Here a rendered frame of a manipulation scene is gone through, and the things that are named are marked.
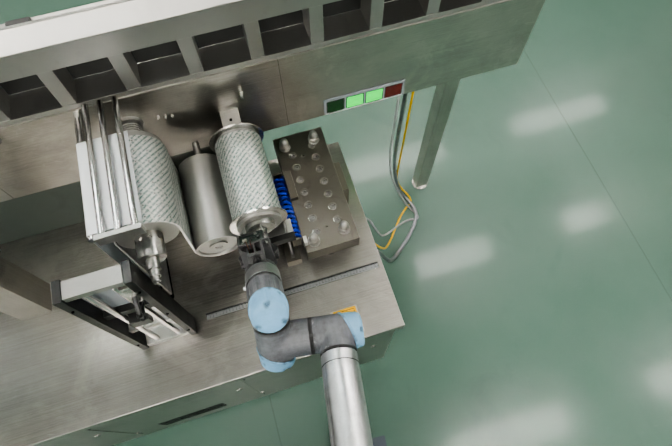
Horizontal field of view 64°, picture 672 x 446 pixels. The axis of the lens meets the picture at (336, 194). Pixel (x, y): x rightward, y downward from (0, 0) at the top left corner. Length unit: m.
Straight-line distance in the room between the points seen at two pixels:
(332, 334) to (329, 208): 0.59
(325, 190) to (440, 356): 1.19
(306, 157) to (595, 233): 1.71
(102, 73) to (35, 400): 0.94
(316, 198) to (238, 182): 0.34
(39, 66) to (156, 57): 0.27
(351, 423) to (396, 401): 1.49
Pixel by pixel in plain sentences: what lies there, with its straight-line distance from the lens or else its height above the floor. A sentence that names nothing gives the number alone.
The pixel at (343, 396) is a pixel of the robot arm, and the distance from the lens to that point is 1.05.
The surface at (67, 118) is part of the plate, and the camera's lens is 1.45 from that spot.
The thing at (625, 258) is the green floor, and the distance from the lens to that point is 2.96.
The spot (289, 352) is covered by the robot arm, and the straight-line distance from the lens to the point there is 1.12.
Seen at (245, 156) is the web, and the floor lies 1.31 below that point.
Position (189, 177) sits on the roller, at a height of 1.23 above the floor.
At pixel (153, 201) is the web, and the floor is 1.40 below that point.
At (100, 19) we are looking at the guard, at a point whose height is 2.01.
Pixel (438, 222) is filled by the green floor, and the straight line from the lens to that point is 2.74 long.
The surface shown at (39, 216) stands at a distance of 1.86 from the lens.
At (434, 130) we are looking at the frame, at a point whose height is 0.57.
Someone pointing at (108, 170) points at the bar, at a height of 1.46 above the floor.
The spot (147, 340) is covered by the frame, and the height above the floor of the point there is 0.92.
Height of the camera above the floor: 2.49
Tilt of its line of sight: 65 degrees down
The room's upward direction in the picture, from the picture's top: 2 degrees counter-clockwise
